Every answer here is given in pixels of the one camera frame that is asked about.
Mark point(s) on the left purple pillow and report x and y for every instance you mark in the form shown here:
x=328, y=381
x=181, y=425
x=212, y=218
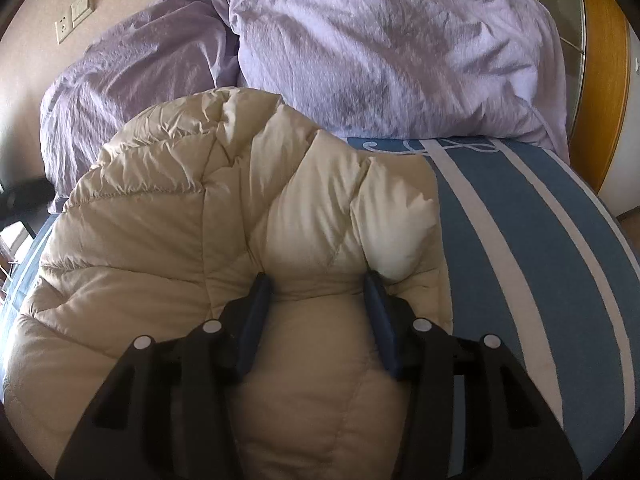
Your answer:
x=171, y=49

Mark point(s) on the blue striped bed sheet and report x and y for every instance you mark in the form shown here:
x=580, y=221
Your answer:
x=535, y=258

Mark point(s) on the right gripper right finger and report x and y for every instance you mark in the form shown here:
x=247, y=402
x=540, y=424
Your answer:
x=473, y=411

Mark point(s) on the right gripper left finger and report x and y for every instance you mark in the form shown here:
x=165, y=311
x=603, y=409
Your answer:
x=162, y=411

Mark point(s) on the white wall switch plate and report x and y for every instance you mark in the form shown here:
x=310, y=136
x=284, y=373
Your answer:
x=72, y=17

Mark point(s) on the beige quilted down jacket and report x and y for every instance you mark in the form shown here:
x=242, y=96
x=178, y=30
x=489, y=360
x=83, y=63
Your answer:
x=181, y=210

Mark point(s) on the wooden framed glass door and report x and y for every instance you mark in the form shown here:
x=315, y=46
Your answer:
x=596, y=47

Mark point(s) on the right purple pillow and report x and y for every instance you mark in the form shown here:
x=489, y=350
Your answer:
x=410, y=69

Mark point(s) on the purple pillow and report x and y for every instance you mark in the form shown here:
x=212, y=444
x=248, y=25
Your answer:
x=410, y=69
x=171, y=49

